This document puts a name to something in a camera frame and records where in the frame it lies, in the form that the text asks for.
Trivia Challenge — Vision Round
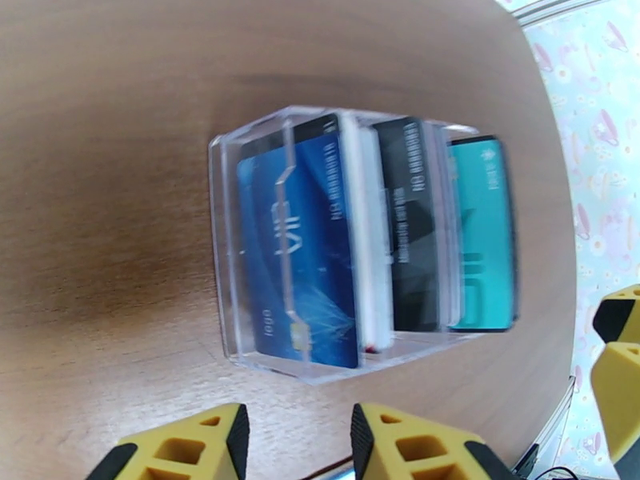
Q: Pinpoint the aluminium right corner post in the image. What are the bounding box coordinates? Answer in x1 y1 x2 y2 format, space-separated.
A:
510 0 640 24

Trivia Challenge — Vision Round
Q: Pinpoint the clear acrylic card stand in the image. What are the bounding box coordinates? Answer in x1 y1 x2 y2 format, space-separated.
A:
207 104 521 387

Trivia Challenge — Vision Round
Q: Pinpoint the teal plastic card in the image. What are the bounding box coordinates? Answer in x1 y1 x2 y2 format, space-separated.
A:
445 134 518 334

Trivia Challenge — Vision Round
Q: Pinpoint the aluminium right floor rail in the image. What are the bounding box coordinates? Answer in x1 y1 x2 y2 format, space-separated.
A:
537 373 576 474

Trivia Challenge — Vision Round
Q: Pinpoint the blue VIP card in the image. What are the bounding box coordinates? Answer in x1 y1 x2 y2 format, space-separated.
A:
235 138 362 370

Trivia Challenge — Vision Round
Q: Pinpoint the black plastic card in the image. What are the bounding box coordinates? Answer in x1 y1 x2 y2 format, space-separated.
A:
374 115 446 332

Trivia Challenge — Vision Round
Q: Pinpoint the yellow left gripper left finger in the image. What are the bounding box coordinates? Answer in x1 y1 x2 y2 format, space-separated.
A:
97 403 250 480

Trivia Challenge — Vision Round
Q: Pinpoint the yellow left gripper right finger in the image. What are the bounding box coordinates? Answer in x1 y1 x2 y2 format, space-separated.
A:
350 403 516 480

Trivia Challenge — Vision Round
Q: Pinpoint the white card stack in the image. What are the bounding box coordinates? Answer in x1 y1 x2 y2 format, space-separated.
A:
339 115 396 352

